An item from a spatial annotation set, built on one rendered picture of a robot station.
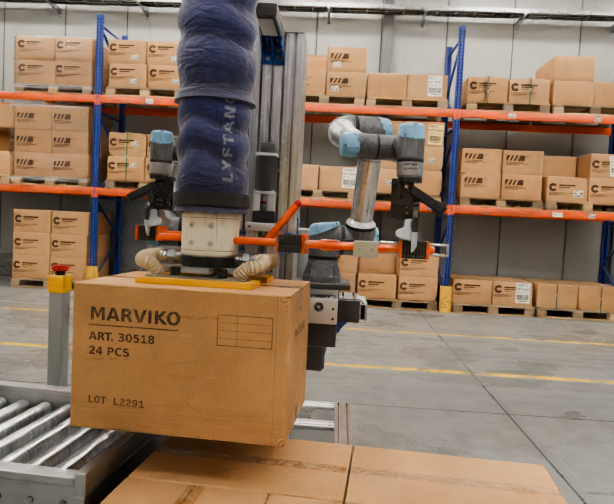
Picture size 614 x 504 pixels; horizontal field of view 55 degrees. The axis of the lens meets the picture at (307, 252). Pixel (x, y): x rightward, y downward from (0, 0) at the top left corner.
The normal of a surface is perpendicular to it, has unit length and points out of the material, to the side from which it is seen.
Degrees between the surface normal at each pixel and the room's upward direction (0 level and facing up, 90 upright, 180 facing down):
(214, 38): 78
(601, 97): 92
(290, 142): 90
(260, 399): 90
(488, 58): 90
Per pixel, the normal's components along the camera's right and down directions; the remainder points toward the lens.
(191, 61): -0.51, 0.11
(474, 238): -0.06, 0.05
